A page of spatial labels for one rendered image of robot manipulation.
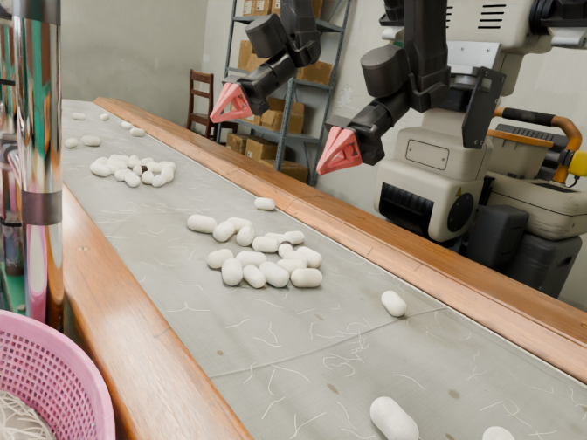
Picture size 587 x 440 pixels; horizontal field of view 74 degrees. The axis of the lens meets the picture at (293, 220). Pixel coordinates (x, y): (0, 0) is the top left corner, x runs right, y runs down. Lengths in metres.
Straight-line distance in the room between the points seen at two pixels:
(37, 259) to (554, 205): 1.10
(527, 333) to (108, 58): 5.13
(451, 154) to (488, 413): 0.73
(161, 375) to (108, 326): 0.06
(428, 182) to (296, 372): 0.74
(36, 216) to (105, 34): 5.03
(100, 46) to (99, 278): 4.98
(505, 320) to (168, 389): 0.35
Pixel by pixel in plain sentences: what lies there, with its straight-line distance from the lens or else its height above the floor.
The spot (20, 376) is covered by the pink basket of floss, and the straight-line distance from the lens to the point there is 0.32.
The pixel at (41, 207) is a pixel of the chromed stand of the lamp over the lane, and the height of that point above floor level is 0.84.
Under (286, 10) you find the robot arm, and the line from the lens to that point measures 0.89.
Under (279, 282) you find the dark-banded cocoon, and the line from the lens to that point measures 0.41.
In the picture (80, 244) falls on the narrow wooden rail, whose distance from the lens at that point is 0.42.
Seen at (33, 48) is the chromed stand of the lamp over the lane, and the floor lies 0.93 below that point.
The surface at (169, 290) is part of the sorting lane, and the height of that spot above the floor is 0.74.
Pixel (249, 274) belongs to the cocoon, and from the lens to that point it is 0.41.
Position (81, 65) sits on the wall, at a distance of 5.26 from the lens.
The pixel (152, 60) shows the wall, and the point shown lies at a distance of 5.43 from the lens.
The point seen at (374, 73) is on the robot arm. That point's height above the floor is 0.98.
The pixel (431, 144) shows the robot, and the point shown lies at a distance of 1.03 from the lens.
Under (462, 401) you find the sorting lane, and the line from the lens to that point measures 0.35.
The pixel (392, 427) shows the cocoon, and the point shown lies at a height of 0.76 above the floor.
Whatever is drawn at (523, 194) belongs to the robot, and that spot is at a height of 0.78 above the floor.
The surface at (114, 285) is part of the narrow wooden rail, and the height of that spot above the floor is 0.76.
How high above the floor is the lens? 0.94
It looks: 19 degrees down
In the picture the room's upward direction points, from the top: 11 degrees clockwise
